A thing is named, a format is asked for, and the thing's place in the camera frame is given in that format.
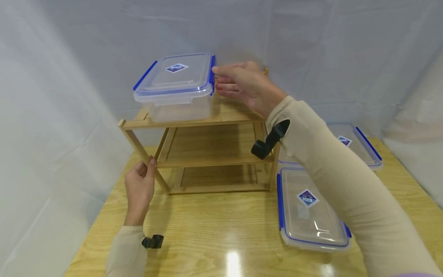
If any person's left hand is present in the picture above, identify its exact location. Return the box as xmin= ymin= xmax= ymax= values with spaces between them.
xmin=123 ymin=156 xmax=157 ymax=227

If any person's right hand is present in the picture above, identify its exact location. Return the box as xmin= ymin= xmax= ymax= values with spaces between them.
xmin=211 ymin=61 xmax=288 ymax=118

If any wooden three-tier shelf rack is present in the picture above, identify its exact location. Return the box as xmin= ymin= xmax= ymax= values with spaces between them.
xmin=118 ymin=67 xmax=281 ymax=195

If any clear container with blue-clip lid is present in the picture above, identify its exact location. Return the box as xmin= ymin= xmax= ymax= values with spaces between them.
xmin=276 ymin=165 xmax=353 ymax=253
xmin=278 ymin=123 xmax=384 ymax=171
xmin=133 ymin=53 xmax=217 ymax=123

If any person's right forearm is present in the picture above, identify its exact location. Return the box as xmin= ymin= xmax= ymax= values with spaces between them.
xmin=265 ymin=96 xmax=443 ymax=277

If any person's left forearm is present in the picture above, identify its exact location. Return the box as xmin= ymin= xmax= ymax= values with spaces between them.
xmin=105 ymin=225 xmax=150 ymax=277

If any black wrist band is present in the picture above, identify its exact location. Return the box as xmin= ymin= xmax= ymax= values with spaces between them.
xmin=251 ymin=119 xmax=291 ymax=160
xmin=141 ymin=234 xmax=165 ymax=249

